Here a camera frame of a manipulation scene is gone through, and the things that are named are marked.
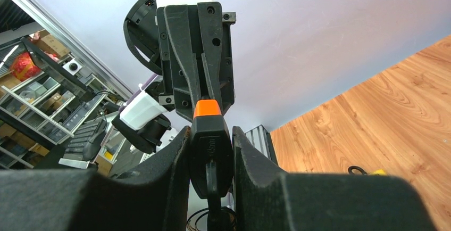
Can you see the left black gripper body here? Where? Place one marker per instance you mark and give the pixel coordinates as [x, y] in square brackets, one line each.
[166, 53]

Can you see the yellow padlock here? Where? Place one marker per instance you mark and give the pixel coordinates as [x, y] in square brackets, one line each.
[356, 170]

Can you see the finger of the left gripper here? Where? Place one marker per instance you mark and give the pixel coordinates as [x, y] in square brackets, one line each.
[213, 74]
[183, 60]

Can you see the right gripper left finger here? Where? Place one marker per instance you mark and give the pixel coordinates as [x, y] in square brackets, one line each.
[151, 196]

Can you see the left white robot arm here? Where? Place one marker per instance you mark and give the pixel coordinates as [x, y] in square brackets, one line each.
[142, 121]

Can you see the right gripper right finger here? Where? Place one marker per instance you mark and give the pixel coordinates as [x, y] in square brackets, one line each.
[269, 198]

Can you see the black computer keyboard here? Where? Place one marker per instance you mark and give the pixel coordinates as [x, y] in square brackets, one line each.
[85, 146]

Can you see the grey storage shelf unit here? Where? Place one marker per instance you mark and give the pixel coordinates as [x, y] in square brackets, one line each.
[44, 100]

